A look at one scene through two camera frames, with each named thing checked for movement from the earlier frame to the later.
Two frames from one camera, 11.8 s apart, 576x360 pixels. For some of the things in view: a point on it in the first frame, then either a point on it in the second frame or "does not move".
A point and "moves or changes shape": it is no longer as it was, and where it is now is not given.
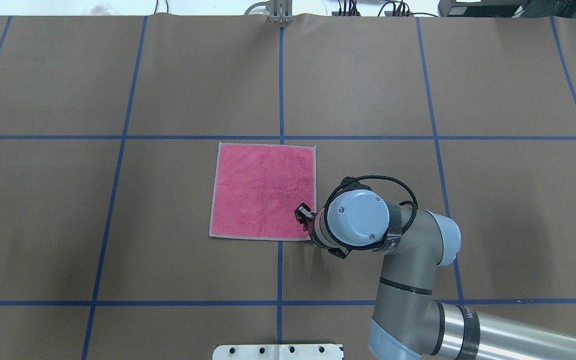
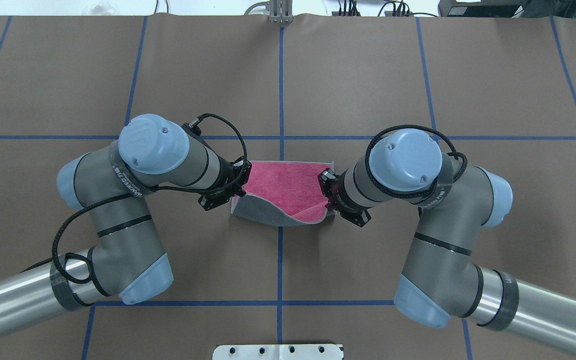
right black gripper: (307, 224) → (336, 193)
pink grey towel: (258, 187) moves or changes shape
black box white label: (485, 8) does not move
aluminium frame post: (281, 11) does not move
